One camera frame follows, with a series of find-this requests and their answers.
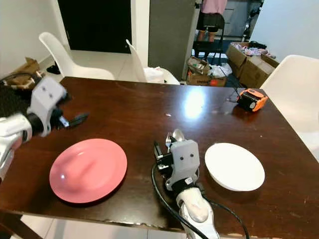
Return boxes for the person in pink shirt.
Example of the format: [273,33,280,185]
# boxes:
[196,0,228,43]

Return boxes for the orange black tape measure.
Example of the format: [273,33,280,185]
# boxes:
[236,88,269,113]

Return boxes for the white round plate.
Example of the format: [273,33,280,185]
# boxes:
[204,143,265,192]

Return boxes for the black metal chair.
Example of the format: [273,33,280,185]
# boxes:
[192,25,226,58]

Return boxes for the white plastic bag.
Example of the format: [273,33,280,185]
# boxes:
[144,66,167,84]

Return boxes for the small open cardboard box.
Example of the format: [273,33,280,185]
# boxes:
[2,57,46,91]

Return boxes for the black foam floor mat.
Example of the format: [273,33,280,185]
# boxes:
[0,80,33,120]

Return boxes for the white plastic shell chair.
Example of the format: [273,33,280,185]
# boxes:
[126,39,180,85]
[38,32,116,81]
[260,54,319,161]

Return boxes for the large brown cardboard box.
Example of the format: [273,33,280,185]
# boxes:
[226,42,280,89]

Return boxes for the silver metal spoon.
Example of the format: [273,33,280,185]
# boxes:
[172,128,185,146]

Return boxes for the pink round plate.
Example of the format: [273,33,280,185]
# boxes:
[49,138,128,204]

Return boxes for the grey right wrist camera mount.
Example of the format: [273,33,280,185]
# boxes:
[166,140,200,188]

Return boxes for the printed cardboard box with bags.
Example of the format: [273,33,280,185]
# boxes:
[186,56,228,87]

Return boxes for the silver metal fork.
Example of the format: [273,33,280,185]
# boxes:
[165,132,174,149]

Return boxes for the dark door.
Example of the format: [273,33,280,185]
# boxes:
[57,0,132,54]

